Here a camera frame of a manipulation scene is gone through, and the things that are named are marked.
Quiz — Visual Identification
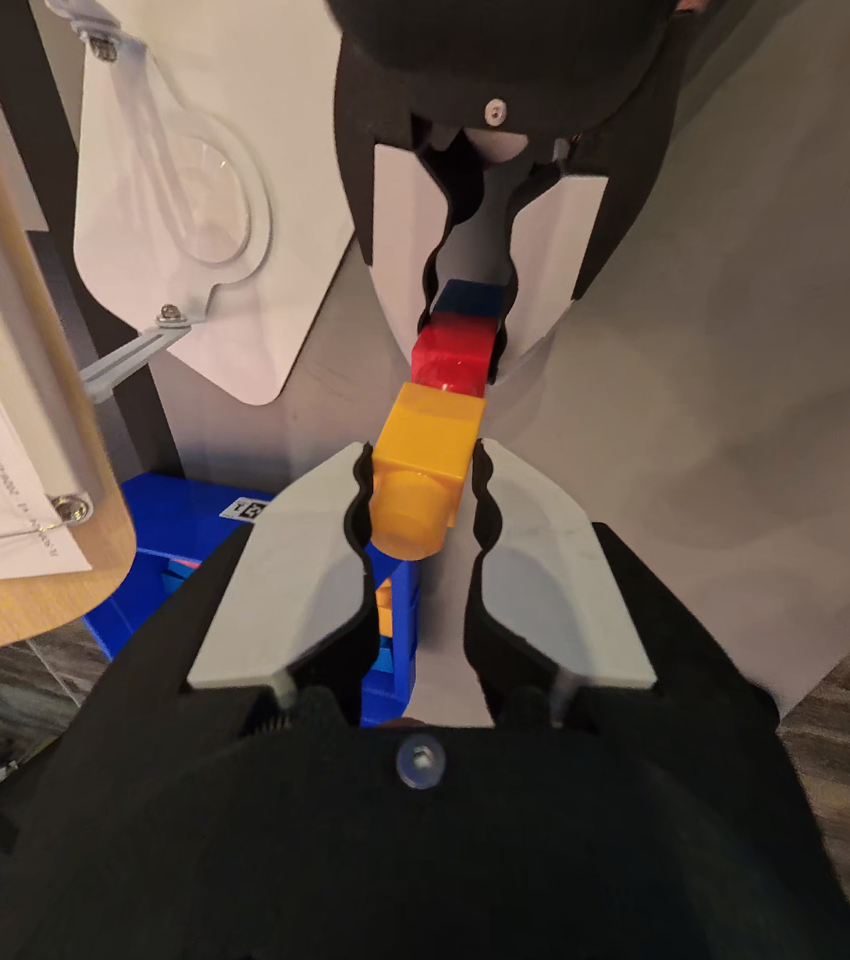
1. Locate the blue plastic bin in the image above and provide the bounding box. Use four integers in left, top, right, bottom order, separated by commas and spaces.
86, 473, 427, 730

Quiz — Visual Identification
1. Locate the yellow toy building block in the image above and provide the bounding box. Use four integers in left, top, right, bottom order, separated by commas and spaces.
370, 383, 489, 562

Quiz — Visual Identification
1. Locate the instruction board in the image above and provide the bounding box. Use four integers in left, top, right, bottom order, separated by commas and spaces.
0, 0, 138, 663

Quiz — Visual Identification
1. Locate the blue toy building block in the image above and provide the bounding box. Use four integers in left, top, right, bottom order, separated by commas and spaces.
437, 279, 513, 324

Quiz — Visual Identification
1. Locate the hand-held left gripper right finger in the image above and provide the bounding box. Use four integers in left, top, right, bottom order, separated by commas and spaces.
463, 440, 655, 715

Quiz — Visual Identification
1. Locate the grey desk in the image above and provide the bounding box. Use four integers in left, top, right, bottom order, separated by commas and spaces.
148, 0, 850, 715

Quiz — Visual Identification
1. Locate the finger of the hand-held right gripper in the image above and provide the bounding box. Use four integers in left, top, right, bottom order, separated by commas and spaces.
488, 170, 610, 376
371, 140, 468, 361

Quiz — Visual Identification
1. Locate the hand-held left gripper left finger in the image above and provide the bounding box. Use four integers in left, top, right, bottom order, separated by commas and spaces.
188, 443, 382, 715

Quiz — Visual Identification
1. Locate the red toy building block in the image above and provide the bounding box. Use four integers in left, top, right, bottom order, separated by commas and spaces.
412, 311, 504, 399

